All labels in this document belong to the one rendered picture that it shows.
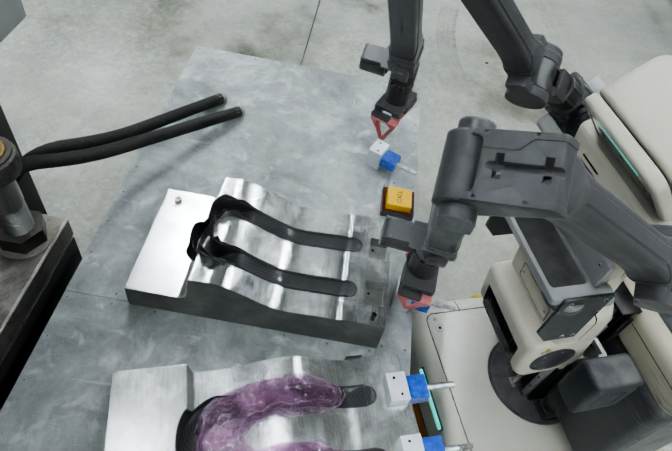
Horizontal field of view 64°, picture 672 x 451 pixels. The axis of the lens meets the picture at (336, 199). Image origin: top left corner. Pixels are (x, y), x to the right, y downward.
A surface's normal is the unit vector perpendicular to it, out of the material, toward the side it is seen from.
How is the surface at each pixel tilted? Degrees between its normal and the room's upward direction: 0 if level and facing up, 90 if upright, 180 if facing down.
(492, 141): 39
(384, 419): 0
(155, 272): 0
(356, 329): 90
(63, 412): 0
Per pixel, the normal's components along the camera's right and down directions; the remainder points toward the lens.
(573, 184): 0.64, 0.01
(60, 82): 0.14, -0.65
